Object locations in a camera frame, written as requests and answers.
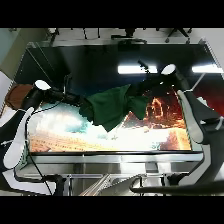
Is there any black chair base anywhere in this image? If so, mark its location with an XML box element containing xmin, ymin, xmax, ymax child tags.
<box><xmin>164</xmin><ymin>27</ymin><xmax>193</xmax><ymax>45</ymax></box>

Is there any black cable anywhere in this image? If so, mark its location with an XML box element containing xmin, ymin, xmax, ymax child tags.
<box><xmin>24</xmin><ymin>114</ymin><xmax>55</xmax><ymax>197</ymax></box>

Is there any silver frame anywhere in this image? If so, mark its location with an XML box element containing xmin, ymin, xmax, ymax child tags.
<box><xmin>14</xmin><ymin>151</ymin><xmax>208</xmax><ymax>197</ymax></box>

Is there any dark green garment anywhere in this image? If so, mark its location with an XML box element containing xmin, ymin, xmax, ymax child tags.
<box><xmin>77</xmin><ymin>83</ymin><xmax>151</xmax><ymax>133</ymax></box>

